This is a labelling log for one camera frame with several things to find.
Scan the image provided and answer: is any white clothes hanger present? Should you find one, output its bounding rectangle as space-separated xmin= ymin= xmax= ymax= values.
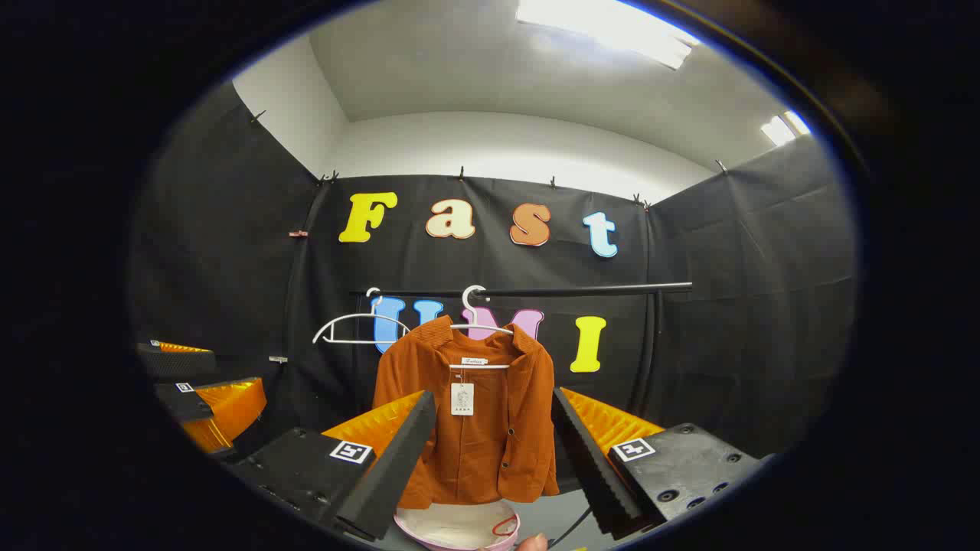
xmin=312 ymin=288 xmax=412 ymax=347
xmin=448 ymin=285 xmax=515 ymax=371

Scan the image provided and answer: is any small ceiling light panel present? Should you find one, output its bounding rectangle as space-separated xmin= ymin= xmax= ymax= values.
xmin=759 ymin=109 xmax=812 ymax=148

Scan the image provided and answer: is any black clothes rack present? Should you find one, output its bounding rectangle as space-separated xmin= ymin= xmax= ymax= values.
xmin=351 ymin=282 xmax=694 ymax=418

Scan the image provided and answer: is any black cable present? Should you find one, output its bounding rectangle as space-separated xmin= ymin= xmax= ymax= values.
xmin=547 ymin=505 xmax=594 ymax=548

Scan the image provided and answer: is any orange corduroy shirt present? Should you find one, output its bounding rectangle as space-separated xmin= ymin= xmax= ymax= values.
xmin=372 ymin=315 xmax=560 ymax=510

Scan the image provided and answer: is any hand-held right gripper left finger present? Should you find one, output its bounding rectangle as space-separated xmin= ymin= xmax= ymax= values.
xmin=228 ymin=390 xmax=437 ymax=543

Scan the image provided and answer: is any row of black clips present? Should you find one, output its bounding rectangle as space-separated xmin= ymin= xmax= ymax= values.
xmin=249 ymin=109 xmax=730 ymax=209

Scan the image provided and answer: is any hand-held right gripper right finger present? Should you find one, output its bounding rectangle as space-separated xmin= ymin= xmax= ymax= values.
xmin=551 ymin=386 xmax=770 ymax=538

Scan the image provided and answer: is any white pink laundry hamper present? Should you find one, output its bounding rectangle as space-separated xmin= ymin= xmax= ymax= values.
xmin=394 ymin=499 xmax=521 ymax=551

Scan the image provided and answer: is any black backdrop cloth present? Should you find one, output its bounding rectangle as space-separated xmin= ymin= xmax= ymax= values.
xmin=130 ymin=80 xmax=857 ymax=491

